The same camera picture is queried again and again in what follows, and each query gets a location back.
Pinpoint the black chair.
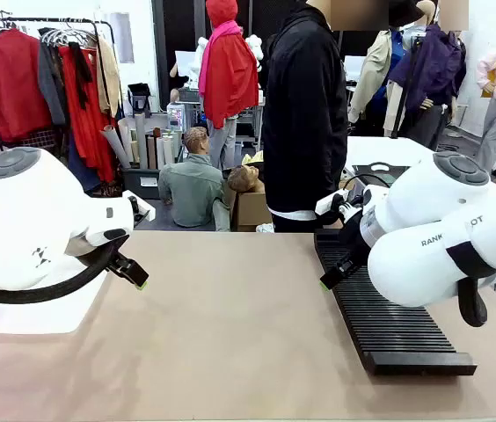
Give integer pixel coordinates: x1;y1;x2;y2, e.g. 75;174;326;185
127;82;153;118

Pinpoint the white cartoon figure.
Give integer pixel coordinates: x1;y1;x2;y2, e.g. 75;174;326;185
188;34;265;87

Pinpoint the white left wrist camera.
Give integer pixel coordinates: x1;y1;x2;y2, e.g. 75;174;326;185
122;189;157;223

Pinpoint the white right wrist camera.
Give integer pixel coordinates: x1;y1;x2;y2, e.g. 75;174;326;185
315;189;348;216

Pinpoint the grey storage bin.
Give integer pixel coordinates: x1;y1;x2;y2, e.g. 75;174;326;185
120;165;162;200

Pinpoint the yellow cloth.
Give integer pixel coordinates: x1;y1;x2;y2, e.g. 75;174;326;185
241;151;267;169

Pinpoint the grey wall panel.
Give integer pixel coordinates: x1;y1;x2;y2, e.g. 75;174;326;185
113;11;135;65

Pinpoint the red coat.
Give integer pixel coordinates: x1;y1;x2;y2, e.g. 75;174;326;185
0;28;54;144

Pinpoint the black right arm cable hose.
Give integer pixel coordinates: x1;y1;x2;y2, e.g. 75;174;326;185
445;241;496;329

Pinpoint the white table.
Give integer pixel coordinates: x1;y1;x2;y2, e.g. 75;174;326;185
346;135;436;178

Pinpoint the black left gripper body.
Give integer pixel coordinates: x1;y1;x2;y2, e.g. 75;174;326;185
106;250;134;277

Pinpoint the glowing computer case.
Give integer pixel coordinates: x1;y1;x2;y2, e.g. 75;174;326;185
166;101;186;133

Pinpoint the black hanging scarf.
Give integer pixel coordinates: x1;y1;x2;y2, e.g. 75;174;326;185
68;41;93;111

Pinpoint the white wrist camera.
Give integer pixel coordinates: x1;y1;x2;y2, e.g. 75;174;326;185
315;189;348;216
122;189;157;223

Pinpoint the tall grey paper roll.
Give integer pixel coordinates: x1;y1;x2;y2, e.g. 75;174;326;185
135;113;149;171

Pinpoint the mannequin in purple jacket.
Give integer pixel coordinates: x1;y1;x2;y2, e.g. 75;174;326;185
390;21;469;150

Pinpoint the long red dress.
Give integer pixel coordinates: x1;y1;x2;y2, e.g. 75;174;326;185
57;43;118;184

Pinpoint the brown cardboard box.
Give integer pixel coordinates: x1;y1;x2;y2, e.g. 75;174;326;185
223;182;274;233

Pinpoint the black stand pole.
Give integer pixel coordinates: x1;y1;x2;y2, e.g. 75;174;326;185
390;37;421;140

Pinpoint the beige hanging garment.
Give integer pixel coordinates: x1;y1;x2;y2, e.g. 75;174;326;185
96;37;121;118

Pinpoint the white board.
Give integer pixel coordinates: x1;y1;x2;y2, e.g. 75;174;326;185
343;55;366;83

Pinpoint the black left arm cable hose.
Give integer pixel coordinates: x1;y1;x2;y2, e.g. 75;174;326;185
0;232;131;305

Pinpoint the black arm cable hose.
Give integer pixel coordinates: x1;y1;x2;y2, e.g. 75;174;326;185
445;241;496;329
0;232;131;305

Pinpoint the mannequin head brown hair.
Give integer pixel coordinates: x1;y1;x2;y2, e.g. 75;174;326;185
227;164;264;193

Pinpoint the black metal clothes rack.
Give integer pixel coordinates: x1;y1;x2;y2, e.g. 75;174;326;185
0;16;120;120

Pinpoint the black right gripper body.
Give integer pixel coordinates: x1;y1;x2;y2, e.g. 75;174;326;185
339;238;371;274

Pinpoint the black slotted PCB rack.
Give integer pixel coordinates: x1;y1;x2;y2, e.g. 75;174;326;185
313;228;478;377

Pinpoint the grey hanging garment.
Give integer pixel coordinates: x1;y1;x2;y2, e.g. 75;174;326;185
37;29;67;128

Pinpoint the person in black jacket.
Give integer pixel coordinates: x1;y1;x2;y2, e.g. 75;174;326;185
259;0;349;233

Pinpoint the clear plastic box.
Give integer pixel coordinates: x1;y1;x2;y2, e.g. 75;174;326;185
0;258;105;335

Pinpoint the mannequin in beige coat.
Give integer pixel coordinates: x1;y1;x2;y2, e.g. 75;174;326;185
346;0;425;138

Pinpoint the seated mannequin grey-green jacket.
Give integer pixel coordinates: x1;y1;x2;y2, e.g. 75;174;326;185
157;126;225;232

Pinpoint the mannequin in red cape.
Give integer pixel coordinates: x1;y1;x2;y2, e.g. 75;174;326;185
197;0;263;171

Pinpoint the thin black camera cable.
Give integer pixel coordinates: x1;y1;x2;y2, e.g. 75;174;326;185
343;173;390;191

